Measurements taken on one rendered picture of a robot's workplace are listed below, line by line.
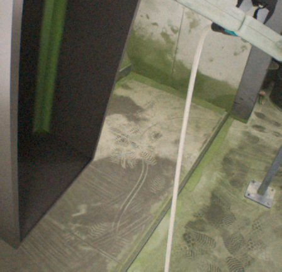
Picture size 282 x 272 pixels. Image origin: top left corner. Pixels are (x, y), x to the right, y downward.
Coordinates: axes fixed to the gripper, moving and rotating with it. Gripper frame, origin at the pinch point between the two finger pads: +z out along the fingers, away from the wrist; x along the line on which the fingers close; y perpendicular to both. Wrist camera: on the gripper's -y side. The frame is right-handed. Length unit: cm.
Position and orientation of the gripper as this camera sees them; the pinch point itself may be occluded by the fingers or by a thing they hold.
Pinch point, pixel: (241, 32)
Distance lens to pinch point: 75.3
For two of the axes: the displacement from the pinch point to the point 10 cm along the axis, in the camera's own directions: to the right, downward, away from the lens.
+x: -8.7, -3.4, -3.4
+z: -4.4, 8.6, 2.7
